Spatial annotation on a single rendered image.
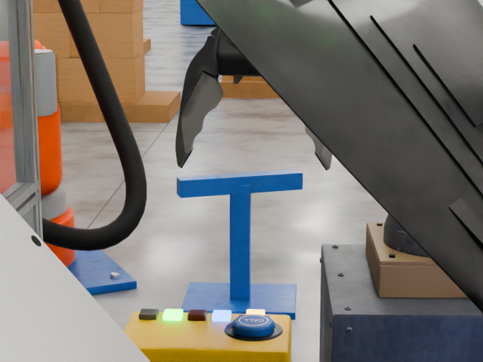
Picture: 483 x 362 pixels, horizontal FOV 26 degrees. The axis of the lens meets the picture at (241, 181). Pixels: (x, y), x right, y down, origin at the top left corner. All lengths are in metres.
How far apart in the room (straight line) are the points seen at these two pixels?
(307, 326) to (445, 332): 2.76
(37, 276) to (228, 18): 0.18
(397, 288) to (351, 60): 0.80
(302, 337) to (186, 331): 2.93
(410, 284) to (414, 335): 0.08
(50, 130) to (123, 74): 4.18
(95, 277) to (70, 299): 3.92
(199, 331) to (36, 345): 0.49
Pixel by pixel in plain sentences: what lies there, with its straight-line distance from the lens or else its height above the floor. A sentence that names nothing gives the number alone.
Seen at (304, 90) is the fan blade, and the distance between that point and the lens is 0.51.
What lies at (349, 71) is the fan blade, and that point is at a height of 1.37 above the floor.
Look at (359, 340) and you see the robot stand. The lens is 1.27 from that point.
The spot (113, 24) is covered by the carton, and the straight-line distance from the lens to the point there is 8.54.
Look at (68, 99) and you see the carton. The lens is 8.67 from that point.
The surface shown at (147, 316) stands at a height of 1.08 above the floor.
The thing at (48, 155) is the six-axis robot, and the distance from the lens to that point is 4.43.
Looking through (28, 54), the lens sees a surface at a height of 1.23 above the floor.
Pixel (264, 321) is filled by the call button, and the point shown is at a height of 1.08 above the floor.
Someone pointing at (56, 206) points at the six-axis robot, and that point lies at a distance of 4.53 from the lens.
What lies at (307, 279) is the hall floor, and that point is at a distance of 4.57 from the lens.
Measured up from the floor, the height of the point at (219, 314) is 1.08.
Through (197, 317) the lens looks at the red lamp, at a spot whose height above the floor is 1.08.
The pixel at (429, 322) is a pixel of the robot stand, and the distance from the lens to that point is 1.27.
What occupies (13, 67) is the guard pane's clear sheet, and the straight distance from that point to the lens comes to 1.88.
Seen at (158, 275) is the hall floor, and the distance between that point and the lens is 4.62.
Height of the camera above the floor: 1.43
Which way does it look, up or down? 13 degrees down
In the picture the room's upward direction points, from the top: straight up
